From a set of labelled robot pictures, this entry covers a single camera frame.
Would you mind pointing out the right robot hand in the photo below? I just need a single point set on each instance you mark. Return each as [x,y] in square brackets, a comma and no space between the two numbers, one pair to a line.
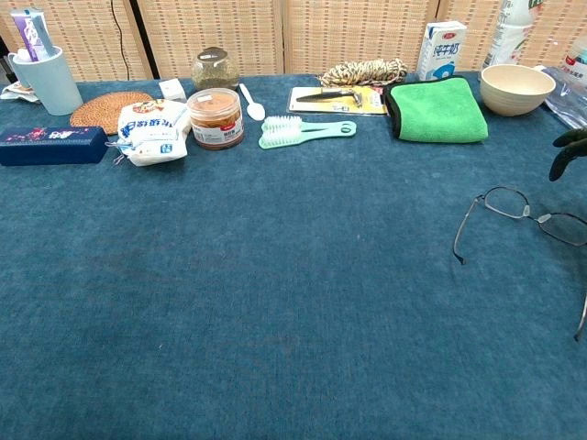
[571,146]

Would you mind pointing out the black wire-frame eyeglasses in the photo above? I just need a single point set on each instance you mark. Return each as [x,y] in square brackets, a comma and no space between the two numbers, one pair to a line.
[504,201]

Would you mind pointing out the beige bowl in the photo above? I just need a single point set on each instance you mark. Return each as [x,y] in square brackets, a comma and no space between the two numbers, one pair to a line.
[513,98]

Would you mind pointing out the white drink bottle yellow cap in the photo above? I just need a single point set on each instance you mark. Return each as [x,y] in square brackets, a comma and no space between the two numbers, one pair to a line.
[509,36]

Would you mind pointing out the folded green microfibre towel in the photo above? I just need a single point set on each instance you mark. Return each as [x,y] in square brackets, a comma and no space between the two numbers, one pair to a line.
[435,110]

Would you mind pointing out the white blue milk carton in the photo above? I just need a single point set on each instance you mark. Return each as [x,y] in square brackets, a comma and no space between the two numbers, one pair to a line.
[440,50]

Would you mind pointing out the bamboo folding screen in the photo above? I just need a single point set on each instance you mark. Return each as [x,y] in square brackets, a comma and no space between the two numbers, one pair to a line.
[344,36]

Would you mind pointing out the razor in yellow card package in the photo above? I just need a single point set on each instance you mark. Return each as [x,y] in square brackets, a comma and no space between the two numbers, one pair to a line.
[321,107]

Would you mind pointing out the mint green scrub brush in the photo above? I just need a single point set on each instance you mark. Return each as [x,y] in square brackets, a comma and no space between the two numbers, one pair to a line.
[275,139]
[282,123]

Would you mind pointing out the white plastic spoon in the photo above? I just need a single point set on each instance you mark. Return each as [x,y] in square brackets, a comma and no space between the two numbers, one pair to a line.
[255,111]

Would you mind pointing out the blue table carpet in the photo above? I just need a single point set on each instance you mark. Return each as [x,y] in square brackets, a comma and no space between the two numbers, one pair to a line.
[275,298]

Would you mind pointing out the clear jar with orange contents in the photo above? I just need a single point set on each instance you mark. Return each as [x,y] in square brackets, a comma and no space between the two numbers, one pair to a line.
[215,119]

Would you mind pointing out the glass jar of green grains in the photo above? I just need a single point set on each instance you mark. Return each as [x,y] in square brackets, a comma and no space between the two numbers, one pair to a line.
[215,71]

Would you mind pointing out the small white box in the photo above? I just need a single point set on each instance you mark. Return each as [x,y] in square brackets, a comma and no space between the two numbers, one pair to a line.
[172,89]

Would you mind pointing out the white printed salt bag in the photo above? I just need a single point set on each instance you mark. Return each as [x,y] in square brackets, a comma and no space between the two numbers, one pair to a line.
[151,133]

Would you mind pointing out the black stand pole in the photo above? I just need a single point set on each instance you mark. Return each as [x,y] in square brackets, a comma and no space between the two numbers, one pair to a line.
[143,36]

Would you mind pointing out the blue binder clip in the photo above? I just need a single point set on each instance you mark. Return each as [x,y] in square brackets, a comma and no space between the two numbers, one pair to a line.
[117,146]

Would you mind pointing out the round woven rattan coaster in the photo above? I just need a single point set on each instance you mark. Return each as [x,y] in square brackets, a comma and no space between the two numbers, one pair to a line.
[101,110]

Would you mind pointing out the light blue plastic cup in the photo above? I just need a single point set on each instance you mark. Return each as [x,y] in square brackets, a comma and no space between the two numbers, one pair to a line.
[55,87]

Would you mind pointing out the dark blue rectangular box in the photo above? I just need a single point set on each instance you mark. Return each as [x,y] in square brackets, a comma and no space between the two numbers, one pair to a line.
[50,146]

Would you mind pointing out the purple toothpaste tube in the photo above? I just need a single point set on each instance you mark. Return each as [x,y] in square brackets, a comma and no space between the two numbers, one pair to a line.
[27,32]

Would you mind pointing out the white crumpled packet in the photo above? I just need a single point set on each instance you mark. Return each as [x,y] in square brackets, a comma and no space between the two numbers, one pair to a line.
[14,94]

